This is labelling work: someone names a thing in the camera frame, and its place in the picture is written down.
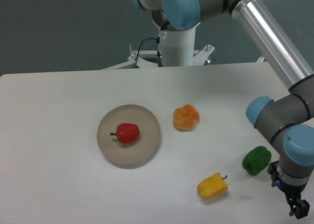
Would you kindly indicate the green bell pepper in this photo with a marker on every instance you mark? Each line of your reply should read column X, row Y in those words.
column 256, row 160

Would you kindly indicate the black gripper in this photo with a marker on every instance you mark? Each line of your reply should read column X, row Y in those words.
column 292, row 187

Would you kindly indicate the red bell pepper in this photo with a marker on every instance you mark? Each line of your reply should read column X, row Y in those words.
column 126, row 133

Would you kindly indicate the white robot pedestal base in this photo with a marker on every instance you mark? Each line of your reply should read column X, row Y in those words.
column 168, row 49

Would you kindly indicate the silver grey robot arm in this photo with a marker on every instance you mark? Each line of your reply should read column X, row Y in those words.
column 280, row 122

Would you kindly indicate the yellow bell pepper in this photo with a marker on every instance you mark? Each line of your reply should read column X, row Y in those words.
column 212, row 186

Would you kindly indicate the beige round plate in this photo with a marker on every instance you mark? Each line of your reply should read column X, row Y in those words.
column 137, row 153

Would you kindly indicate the orange knotted bread roll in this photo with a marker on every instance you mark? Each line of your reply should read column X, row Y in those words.
column 185, row 118

